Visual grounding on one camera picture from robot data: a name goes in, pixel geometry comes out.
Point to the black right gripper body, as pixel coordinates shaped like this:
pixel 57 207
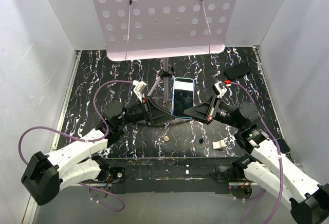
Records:
pixel 223 114

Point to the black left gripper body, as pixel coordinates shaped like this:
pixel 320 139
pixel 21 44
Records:
pixel 136 113

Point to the light blue phone case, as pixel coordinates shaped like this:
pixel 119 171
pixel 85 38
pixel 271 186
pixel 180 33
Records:
pixel 193 85

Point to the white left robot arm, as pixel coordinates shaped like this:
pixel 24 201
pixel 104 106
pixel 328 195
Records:
pixel 47 174

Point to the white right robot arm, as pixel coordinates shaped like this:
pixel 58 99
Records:
pixel 264 164

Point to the black phone case on table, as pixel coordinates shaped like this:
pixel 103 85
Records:
pixel 237 71

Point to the small white beige block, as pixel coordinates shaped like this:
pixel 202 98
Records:
pixel 219 145

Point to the black device at right edge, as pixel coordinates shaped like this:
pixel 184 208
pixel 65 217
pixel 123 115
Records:
pixel 284 148

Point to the white perforated music stand desk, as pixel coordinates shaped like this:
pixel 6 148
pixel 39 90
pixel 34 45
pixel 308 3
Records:
pixel 146 29

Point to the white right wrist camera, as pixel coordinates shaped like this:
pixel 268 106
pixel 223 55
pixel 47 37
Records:
pixel 220 88

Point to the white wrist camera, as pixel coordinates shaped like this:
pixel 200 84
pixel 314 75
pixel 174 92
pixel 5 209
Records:
pixel 220 88
pixel 139 86

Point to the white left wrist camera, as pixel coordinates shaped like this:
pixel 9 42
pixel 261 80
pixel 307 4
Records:
pixel 139 86

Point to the black metal base plate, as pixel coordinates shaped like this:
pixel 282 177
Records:
pixel 178 175

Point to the aluminium frame rail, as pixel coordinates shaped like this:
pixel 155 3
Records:
pixel 32 205

